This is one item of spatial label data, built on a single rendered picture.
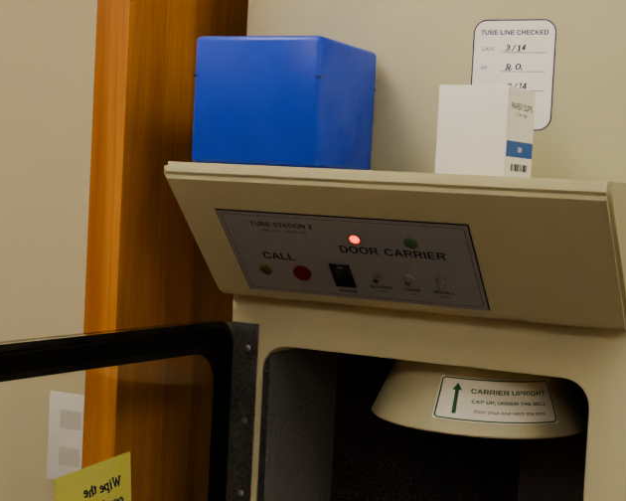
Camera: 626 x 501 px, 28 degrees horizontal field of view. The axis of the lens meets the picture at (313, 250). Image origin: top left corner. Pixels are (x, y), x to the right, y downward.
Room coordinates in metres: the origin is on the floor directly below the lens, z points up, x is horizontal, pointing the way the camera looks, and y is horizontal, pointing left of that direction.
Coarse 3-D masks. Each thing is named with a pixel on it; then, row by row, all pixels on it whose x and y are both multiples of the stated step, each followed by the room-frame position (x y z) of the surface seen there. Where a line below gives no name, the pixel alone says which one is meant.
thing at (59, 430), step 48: (0, 384) 0.77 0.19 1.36; (48, 384) 0.81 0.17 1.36; (96, 384) 0.85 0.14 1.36; (144, 384) 0.89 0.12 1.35; (192, 384) 0.93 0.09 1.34; (0, 432) 0.77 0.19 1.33; (48, 432) 0.81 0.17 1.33; (96, 432) 0.85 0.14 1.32; (144, 432) 0.89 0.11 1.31; (192, 432) 0.94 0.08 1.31; (0, 480) 0.77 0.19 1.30; (48, 480) 0.81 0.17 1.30; (96, 480) 0.85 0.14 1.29; (144, 480) 0.89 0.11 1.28; (192, 480) 0.94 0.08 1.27
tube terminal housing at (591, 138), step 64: (256, 0) 0.99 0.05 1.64; (320, 0) 0.97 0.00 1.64; (384, 0) 0.95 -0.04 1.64; (448, 0) 0.93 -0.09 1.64; (512, 0) 0.91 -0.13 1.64; (576, 0) 0.89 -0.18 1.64; (384, 64) 0.95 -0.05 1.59; (448, 64) 0.93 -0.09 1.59; (576, 64) 0.89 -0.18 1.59; (384, 128) 0.95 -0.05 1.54; (576, 128) 0.88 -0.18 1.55; (256, 320) 0.99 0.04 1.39; (320, 320) 0.96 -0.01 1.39; (384, 320) 0.94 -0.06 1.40; (448, 320) 0.92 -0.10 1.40; (256, 384) 0.99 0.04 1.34; (256, 448) 0.99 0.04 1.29
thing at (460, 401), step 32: (384, 384) 1.01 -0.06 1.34; (416, 384) 0.96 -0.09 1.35; (448, 384) 0.95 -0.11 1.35; (480, 384) 0.94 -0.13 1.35; (512, 384) 0.94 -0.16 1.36; (544, 384) 0.95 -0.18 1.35; (384, 416) 0.98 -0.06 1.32; (416, 416) 0.95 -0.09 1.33; (448, 416) 0.94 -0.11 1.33; (480, 416) 0.93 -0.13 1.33; (512, 416) 0.93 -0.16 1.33; (544, 416) 0.94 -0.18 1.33; (576, 416) 0.97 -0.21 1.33
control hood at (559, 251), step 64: (192, 192) 0.90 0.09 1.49; (256, 192) 0.87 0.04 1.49; (320, 192) 0.85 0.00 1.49; (384, 192) 0.83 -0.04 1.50; (448, 192) 0.80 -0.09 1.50; (512, 192) 0.79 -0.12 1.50; (576, 192) 0.77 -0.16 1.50; (512, 256) 0.83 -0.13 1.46; (576, 256) 0.81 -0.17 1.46; (512, 320) 0.88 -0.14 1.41; (576, 320) 0.85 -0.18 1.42
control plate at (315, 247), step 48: (240, 240) 0.91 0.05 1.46; (288, 240) 0.89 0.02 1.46; (336, 240) 0.88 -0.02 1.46; (384, 240) 0.86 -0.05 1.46; (432, 240) 0.84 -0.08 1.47; (288, 288) 0.94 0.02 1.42; (336, 288) 0.92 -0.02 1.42; (384, 288) 0.90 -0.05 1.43; (432, 288) 0.88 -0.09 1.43; (480, 288) 0.86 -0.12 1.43
